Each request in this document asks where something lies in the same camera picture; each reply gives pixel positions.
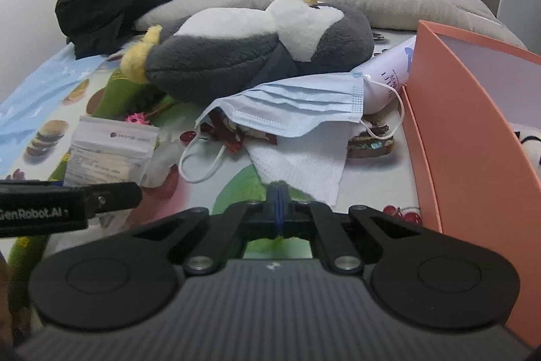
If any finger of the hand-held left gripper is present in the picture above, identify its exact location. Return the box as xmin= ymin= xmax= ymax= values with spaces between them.
xmin=87 ymin=181 xmax=143 ymax=215

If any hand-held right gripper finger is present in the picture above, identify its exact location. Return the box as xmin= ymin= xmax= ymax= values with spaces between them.
xmin=131 ymin=181 xmax=279 ymax=274
xmin=278 ymin=181 xmax=425 ymax=274

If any white paper tissue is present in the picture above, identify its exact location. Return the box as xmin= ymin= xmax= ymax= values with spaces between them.
xmin=246 ymin=123 xmax=348 ymax=206

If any pink spiky toy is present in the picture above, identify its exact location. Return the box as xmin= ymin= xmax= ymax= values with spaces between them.
xmin=126 ymin=112 xmax=154 ymax=128

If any red shiny packet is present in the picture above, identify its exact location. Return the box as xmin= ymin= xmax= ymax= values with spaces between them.
xmin=206 ymin=111 xmax=277 ymax=155

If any blue face mask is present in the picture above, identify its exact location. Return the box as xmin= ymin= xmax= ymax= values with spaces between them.
xmin=179 ymin=72 xmax=407 ymax=183

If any brown snack packet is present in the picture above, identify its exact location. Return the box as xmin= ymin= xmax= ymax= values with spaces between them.
xmin=347 ymin=119 xmax=395 ymax=159

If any pink cardboard box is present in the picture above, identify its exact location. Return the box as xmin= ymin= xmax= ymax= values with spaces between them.
xmin=401 ymin=19 xmax=541 ymax=347

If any small panda plush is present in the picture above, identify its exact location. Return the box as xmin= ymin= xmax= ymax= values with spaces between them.
xmin=511 ymin=123 xmax=541 ymax=168

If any white zip pouch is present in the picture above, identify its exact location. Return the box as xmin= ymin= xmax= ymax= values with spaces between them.
xmin=63 ymin=116 xmax=160 ymax=187

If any food print mat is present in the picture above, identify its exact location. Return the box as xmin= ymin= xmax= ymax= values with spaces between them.
xmin=8 ymin=29 xmax=423 ymax=260

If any clear plastic bag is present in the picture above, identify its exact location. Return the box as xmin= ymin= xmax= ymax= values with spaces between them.
xmin=143 ymin=132 xmax=187 ymax=186

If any grey penguin plush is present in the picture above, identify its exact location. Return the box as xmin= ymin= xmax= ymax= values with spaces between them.
xmin=120 ymin=0 xmax=375 ymax=102

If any white spray bottle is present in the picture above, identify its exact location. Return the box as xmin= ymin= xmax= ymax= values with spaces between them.
xmin=351 ymin=35 xmax=417 ymax=115

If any black jacket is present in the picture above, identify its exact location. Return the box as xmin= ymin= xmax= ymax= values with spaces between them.
xmin=55 ymin=0 xmax=217 ymax=58

